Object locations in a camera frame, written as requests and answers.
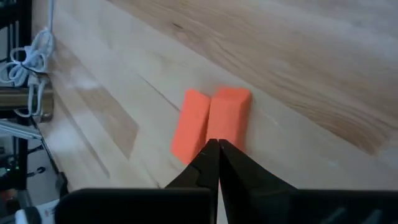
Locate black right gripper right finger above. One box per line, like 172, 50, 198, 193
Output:
219, 139, 398, 224

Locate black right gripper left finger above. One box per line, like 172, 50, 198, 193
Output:
54, 138, 220, 224

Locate orange eraser block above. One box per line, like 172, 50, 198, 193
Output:
170, 88, 212, 166
205, 86, 252, 153

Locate white paper sheets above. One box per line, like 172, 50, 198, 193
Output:
34, 198, 60, 224

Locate brass round lamp base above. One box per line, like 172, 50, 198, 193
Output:
0, 76, 54, 123

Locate white USB cable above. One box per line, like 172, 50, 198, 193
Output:
0, 0, 57, 118

